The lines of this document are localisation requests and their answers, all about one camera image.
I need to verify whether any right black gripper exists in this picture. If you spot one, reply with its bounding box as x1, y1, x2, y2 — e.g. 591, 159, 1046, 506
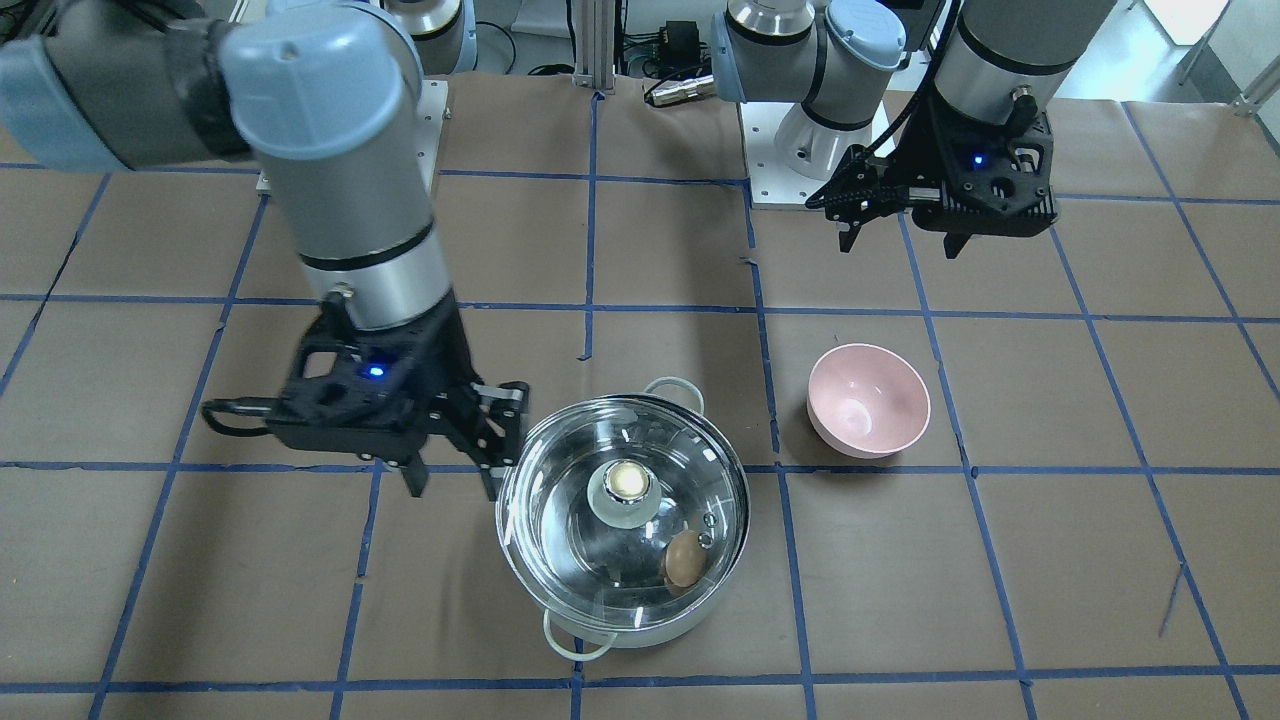
265, 290, 530, 502

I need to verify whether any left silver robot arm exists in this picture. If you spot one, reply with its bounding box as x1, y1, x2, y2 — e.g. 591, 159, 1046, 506
709, 1, 1114, 259

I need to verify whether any aluminium frame post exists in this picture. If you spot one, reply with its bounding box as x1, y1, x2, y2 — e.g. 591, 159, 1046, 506
568, 1, 622, 96

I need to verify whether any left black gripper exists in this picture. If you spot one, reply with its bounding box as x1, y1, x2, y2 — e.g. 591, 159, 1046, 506
838, 90, 1059, 260

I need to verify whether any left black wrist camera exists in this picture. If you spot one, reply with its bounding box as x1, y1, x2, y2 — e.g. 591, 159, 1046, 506
804, 143, 914, 229

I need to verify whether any pink bowl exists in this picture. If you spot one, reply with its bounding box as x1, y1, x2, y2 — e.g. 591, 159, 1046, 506
805, 343, 932, 460

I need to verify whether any brown egg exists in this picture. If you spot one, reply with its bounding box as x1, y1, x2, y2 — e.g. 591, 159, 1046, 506
662, 529, 707, 591

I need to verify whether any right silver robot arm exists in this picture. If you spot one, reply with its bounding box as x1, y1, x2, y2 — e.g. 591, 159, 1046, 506
3, 1, 530, 500

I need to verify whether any silver cable connector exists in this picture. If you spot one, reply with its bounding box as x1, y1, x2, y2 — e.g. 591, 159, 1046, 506
643, 76, 717, 108

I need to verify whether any glass pot lid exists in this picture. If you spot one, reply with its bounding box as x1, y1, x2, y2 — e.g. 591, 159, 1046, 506
497, 396, 751, 626

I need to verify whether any pale green steel pot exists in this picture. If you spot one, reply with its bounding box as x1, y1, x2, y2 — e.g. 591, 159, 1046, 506
497, 375, 753, 664

